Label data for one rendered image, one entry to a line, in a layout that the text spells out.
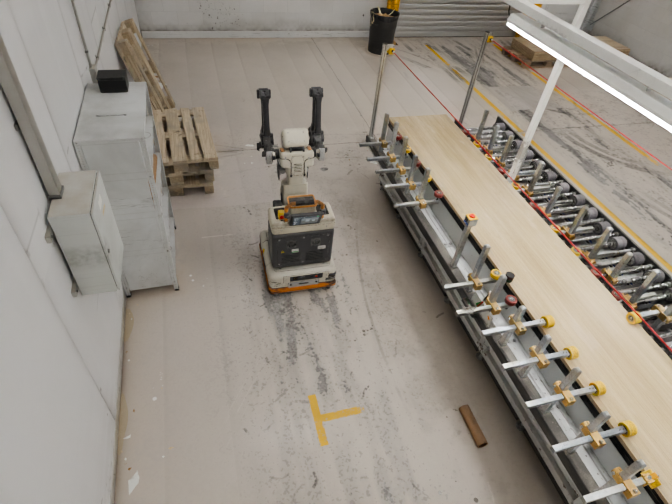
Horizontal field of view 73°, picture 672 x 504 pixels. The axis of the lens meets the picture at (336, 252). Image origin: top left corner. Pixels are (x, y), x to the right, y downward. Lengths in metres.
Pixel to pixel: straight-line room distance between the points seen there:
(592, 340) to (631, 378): 0.30
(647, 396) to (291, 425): 2.30
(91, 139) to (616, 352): 3.69
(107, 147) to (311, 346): 2.14
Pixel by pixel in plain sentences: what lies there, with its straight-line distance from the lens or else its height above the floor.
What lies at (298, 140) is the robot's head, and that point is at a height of 1.32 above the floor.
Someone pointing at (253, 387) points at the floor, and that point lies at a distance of 3.71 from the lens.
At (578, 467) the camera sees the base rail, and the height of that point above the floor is 0.70.
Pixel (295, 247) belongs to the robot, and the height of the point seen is 0.53.
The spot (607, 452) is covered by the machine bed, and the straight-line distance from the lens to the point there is 3.26.
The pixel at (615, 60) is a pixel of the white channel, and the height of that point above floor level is 2.44.
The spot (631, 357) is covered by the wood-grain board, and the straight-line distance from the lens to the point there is 3.52.
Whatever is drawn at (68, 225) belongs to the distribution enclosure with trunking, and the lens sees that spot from 2.71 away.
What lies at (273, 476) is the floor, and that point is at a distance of 3.42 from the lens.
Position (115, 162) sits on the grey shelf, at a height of 1.38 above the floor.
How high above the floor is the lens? 3.21
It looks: 43 degrees down
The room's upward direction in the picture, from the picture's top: 7 degrees clockwise
